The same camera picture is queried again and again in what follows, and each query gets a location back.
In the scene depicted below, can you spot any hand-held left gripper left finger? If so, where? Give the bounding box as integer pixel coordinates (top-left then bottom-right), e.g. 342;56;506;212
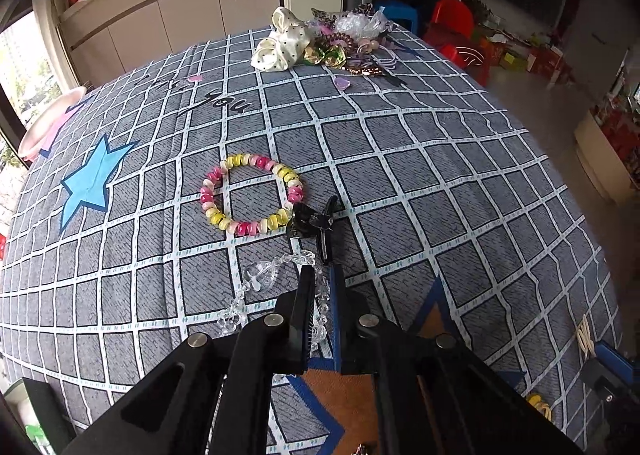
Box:
62;266;317;455

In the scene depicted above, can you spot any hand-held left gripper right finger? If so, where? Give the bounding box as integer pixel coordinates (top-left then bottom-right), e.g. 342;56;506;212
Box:
330;265;583;455

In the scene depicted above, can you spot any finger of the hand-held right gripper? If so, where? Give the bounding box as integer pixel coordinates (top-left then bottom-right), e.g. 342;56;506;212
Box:
582;341;640;411

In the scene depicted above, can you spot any clear crystal bead necklace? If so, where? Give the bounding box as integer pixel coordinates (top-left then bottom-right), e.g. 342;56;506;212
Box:
217;251;331;352

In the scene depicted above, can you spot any black claw hair clip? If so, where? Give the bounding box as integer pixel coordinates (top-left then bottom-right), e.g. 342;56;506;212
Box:
286;195;338;266

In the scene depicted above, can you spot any pink yellow bead bracelet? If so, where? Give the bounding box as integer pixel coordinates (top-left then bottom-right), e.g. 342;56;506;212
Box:
200;152;305;237

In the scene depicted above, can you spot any grey checked star tablecloth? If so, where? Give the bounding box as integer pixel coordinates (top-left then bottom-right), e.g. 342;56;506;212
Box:
0;24;640;455

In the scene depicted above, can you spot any white shelf unit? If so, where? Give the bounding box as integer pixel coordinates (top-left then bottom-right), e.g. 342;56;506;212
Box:
574;100;640;206

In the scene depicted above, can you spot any pile of hair accessories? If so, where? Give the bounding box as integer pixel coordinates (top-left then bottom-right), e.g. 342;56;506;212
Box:
300;2;418;88

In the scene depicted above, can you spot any cream polka-dot scrunchie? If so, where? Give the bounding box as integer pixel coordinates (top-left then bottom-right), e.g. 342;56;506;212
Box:
250;6;313;73

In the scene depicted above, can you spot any beige cabinet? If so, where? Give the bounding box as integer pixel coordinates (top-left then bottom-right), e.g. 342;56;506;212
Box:
57;0;283;86

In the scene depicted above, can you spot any blue plastic stool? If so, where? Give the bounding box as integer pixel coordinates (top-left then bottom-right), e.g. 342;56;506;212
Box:
375;2;418;31

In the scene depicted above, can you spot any pink plastic basin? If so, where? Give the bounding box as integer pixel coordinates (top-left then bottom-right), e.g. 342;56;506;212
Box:
17;88;88;163

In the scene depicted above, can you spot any red plastic stool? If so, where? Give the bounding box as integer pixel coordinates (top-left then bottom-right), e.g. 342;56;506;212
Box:
425;0;493;86

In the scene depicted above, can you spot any clutter of coloured boxes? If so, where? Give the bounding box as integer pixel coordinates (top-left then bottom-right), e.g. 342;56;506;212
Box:
480;10;581;86

